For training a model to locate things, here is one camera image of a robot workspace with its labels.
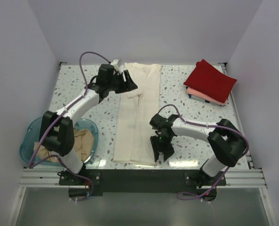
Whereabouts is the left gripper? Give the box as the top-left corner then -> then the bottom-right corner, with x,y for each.
107,70 -> 137,94

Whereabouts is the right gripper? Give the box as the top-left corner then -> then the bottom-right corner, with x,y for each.
150,133 -> 174,161

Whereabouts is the cream white t-shirt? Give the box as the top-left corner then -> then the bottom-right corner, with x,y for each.
113,63 -> 162,165

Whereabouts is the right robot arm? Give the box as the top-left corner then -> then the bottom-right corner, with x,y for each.
149,114 -> 248,185

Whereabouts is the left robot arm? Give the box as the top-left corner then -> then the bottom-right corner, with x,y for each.
38,64 -> 138,185

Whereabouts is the folded pink t-shirt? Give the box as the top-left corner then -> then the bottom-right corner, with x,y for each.
186,87 -> 227,106

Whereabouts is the tan t-shirt in basket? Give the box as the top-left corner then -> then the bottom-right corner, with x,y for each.
33,128 -> 94,163

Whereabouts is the folded red t-shirt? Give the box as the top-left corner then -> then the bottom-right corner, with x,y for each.
184,59 -> 237,102

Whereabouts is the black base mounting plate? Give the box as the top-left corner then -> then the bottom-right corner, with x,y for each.
57,169 -> 226,198

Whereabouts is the teal plastic basket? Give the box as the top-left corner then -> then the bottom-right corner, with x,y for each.
19,118 -> 98,164

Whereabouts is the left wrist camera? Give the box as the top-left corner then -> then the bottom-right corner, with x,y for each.
110,58 -> 121,71

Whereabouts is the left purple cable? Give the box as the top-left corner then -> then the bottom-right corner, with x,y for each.
27,51 -> 112,202

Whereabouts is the aluminium frame rail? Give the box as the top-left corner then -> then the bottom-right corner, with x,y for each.
19,169 -> 62,188

